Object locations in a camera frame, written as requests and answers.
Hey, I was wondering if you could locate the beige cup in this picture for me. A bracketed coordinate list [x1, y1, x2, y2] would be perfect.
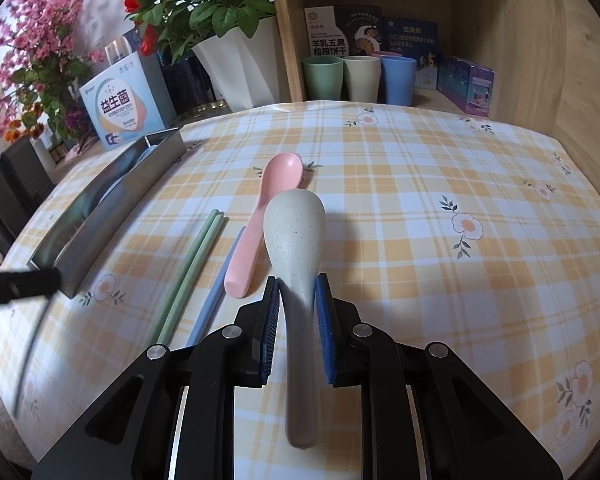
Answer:
[342, 55, 382, 102]

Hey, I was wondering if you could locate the beige speckled spoon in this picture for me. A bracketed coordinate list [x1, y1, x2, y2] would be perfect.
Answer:
[262, 189, 328, 448]

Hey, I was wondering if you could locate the blue chopstick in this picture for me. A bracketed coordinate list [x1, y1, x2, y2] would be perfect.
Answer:
[185, 226, 247, 348]

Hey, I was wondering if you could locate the black chair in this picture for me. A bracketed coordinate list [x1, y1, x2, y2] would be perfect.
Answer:
[0, 135, 56, 256]

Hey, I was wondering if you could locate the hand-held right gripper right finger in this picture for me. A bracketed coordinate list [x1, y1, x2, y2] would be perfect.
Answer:
[316, 272, 566, 480]

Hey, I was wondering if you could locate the wooden shelf unit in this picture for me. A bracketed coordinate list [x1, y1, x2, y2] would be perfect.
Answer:
[265, 0, 600, 161]

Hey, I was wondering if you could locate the metal utensil tray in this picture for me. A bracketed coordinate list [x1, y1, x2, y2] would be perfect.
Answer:
[27, 127, 188, 300]

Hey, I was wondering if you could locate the blue illustrated box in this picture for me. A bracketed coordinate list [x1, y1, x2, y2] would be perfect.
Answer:
[381, 16, 440, 91]

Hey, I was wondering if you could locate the dark blue patterned box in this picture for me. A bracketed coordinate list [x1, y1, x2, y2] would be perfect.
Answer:
[122, 27, 216, 116]

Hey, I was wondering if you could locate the white supplement box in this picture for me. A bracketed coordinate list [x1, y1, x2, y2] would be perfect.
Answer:
[79, 51, 176, 152]

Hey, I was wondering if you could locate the red rose plant white pot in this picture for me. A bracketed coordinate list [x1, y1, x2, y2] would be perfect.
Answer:
[124, 0, 281, 113]

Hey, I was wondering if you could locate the dark box with moon print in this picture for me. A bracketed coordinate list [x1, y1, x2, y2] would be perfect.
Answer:
[347, 5, 383, 56]

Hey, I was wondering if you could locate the pink spoon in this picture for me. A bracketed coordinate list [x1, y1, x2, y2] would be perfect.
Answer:
[224, 154, 305, 300]

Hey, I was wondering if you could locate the white and black biscuit box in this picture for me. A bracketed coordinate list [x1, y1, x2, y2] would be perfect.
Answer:
[304, 6, 350, 61]

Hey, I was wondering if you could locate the green cup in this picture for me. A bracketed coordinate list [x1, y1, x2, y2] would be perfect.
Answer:
[301, 56, 344, 103]

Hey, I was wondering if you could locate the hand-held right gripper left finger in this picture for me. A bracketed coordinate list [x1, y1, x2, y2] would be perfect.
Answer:
[30, 276, 281, 480]

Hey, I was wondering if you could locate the blue cup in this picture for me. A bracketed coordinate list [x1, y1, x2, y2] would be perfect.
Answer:
[380, 56, 420, 107]

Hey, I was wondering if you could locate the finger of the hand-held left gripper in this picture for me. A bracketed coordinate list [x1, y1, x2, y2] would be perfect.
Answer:
[0, 266, 63, 313]

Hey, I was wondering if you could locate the purple box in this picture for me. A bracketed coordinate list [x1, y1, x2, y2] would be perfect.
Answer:
[437, 55, 496, 115]

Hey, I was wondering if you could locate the pink blossom bouquet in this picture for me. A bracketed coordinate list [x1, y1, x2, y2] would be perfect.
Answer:
[0, 0, 106, 143]

